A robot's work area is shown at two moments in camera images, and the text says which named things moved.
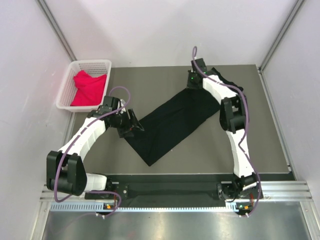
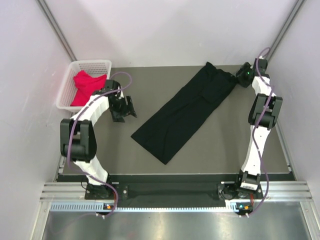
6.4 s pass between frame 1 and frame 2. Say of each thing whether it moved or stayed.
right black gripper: moved
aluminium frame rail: stayed
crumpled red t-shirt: stayed
